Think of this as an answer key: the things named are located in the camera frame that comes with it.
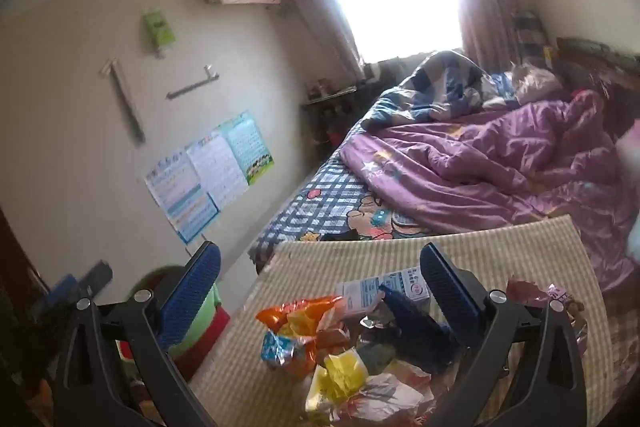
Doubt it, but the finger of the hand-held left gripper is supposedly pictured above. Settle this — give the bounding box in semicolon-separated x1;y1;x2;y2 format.
42;274;80;308
75;259;114;303

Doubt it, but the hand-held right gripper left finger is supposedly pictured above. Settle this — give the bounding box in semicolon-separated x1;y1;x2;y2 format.
54;241;223;427

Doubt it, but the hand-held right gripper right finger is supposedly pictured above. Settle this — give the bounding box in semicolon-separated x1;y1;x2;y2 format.
419;242;587;427

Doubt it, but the red bin with green rim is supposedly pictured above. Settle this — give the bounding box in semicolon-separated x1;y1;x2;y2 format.
116;264;232;383

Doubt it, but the dark wooden door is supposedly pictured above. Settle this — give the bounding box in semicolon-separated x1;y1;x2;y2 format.
0;207;66;388

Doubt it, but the white and blue milk carton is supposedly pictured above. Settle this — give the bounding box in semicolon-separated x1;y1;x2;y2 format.
336;268;432;320

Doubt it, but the small light blue wrapper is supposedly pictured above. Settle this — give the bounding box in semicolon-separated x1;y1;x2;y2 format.
260;331;316;373

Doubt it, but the orange snack wrapper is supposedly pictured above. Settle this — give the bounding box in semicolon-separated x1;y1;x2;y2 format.
256;294;346;343

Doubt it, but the pink foil wrapper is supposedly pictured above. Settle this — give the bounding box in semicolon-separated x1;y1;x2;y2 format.
507;277;588;358

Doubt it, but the white crumpled wrapper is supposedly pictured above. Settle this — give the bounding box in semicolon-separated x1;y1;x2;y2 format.
345;372;436;423

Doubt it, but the yellow wrapper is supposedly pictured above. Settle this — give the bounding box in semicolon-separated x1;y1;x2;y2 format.
306;349;370;413

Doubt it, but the purple quilt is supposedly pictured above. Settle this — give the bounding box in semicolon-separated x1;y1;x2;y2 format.
340;89;640;293

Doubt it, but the plaid cartoon bedsheet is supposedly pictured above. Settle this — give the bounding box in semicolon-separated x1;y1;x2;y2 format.
248;157;436;275

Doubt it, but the blue patchwork quilt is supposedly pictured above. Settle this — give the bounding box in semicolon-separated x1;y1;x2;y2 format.
360;50;516;130

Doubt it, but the dark side table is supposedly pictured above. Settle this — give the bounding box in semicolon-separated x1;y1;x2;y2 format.
300;79;358;142

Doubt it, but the white pillow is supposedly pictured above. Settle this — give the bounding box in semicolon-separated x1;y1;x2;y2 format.
510;62;563;105

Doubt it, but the dark headboard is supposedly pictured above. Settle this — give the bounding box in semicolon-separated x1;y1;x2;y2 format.
555;37;640;108

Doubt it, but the blue wall poster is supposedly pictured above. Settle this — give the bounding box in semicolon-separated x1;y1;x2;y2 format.
144;149;221;245

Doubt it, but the white wall poster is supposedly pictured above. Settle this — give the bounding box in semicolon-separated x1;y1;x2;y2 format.
186;132;249;210

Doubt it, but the green-edged wall poster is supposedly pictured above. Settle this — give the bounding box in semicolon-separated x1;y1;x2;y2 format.
220;111;275;186

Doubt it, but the grey wall bracket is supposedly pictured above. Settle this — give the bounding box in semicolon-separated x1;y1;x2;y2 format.
100;58;147;144

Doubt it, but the grey wall rail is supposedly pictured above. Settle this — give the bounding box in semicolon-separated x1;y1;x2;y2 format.
166;65;221;100

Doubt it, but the green wall holder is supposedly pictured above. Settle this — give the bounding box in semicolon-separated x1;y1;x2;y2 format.
141;8;177;58

